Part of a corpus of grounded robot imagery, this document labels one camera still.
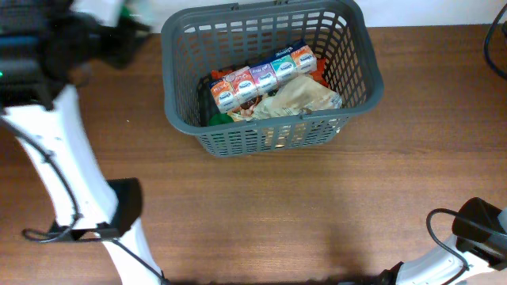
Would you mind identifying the green lid cheese shaker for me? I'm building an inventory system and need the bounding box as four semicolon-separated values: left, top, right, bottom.
208;113;234;127

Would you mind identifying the blue tissue multipack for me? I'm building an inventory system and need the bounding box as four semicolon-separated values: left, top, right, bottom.
209;40;318;113

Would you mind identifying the tan crinkled snack bag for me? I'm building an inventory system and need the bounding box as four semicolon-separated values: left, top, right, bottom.
227;94;274;122

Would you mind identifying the cream bag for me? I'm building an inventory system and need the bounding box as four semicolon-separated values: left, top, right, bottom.
251;75;342;120

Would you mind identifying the orange spaghetti package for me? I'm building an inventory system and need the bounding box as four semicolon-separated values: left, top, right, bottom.
211;59;329;87

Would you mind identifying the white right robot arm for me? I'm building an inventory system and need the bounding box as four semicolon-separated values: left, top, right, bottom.
372;197;506;285

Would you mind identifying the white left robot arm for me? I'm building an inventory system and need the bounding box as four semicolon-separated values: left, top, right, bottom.
1;1;166;284

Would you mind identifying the grey plastic slotted basket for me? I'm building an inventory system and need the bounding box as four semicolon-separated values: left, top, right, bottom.
161;0;384;157

